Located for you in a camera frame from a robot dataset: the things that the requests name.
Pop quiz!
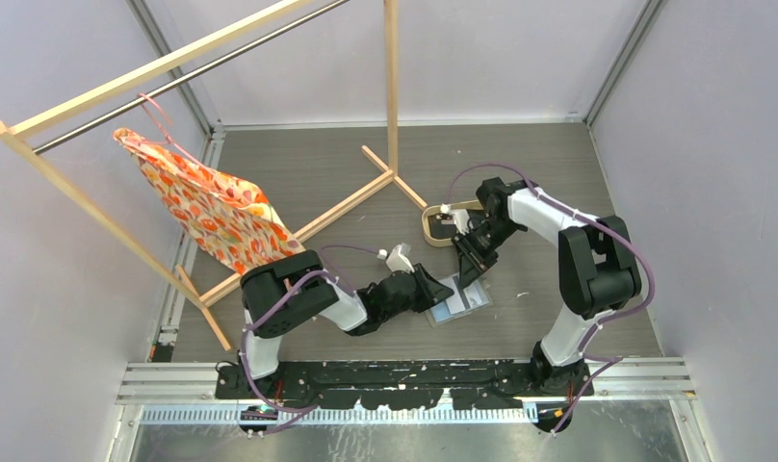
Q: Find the wooden clothes rack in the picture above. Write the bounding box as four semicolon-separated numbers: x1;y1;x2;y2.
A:
0;0;428;352

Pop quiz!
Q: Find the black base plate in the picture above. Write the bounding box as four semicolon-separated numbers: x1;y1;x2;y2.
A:
215;359;592;410

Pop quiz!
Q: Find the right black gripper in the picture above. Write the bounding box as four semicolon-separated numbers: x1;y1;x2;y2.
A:
451;218;522;289

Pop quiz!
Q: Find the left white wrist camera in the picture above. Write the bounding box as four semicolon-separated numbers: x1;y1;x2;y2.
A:
377;243;414;273

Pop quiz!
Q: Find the aluminium frame rail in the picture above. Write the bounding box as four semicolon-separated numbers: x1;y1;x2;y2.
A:
117;358;696;426

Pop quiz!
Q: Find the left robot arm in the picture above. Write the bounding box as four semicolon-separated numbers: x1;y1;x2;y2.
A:
239;244;454;398

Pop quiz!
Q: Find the oval wooden tray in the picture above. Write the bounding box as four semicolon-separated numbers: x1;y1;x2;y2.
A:
421;200;482;247

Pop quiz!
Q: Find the metal rack rod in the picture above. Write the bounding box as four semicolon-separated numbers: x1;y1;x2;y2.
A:
12;0;348;155

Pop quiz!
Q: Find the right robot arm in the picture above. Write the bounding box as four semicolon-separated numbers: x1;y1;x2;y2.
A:
447;177;642;396

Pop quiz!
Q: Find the grey chip credit card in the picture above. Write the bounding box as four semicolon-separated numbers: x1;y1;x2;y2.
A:
440;274;470;316

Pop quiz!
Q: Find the pink wire hanger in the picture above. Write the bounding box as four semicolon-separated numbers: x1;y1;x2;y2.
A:
138;92;202;166

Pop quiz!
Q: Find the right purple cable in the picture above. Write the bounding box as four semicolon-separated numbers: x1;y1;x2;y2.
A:
445;163;657;435

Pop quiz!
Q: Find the floral orange cloth bag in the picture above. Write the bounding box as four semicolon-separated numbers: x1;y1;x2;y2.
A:
114;128;304;274

